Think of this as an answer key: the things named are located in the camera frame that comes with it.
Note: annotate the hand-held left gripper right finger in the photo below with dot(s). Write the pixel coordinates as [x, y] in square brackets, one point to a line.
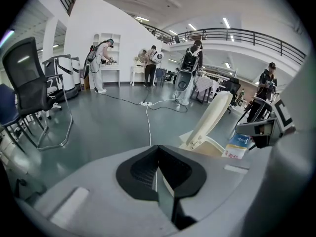
[222, 194]

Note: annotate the white office chair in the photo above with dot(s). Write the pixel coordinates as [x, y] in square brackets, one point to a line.
[53, 92]

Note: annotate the small blue chair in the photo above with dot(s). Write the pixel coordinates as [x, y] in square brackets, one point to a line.
[160, 74]

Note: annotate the black mesh office chair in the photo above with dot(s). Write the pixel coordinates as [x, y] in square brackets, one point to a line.
[29, 83]

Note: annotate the white shelf cabinet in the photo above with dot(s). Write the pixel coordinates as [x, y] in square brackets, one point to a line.
[113, 43]

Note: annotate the black balcony railing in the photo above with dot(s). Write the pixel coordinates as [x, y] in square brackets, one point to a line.
[247, 34]

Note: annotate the strip ceiling light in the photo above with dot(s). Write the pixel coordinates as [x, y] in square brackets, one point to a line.
[142, 18]
[192, 27]
[226, 23]

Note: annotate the white power strip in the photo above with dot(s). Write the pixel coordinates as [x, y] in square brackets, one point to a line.
[146, 103]

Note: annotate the white dressing table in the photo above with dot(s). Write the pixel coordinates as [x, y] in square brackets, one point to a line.
[137, 71]

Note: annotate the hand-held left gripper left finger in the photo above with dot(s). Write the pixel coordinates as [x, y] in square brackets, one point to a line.
[98, 194]

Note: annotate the blue padded chair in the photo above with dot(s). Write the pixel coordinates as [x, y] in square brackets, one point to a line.
[8, 107]

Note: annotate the blue white trash packet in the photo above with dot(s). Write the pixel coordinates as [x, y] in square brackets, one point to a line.
[237, 146]

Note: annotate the table with chequered cloth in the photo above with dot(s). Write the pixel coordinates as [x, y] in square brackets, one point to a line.
[207, 85]

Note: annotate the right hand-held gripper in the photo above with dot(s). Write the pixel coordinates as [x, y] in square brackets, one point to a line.
[291, 169]

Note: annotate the white pod machine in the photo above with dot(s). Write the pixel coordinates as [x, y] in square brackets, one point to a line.
[69, 75]

